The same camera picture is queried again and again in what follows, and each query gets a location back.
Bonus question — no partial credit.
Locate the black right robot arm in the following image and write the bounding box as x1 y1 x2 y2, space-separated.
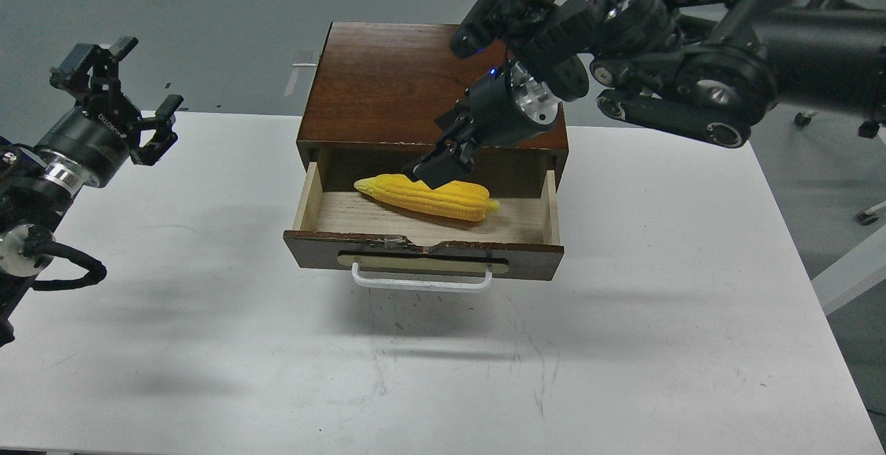
403 0 884 188

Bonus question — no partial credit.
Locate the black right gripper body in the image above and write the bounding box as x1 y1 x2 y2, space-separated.
459 60 560 150

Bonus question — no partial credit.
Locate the wooden drawer with white handle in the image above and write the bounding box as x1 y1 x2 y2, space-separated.
282 163 566 292

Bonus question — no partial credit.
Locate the yellow toy corn cob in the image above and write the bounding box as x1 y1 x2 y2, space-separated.
354 174 500 222

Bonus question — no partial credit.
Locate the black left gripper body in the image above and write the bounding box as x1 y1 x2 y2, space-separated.
35 108 130 188

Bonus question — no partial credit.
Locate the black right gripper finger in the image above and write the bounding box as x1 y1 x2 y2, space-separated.
403 102 473 181
413 117 478 190

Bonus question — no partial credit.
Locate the dark wooden cabinet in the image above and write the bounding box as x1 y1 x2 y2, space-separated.
296 22 570 199

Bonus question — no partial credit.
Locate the grey rolling stand leg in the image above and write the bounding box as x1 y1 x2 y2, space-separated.
794 110 817 127

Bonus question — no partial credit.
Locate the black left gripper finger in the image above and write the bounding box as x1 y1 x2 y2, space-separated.
48 36 138 112
129 94 184 167

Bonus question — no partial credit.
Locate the white furniture at right edge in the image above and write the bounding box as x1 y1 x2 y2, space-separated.
811 202 885 315

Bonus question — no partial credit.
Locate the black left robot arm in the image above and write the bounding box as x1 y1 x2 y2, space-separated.
1 36 183 345

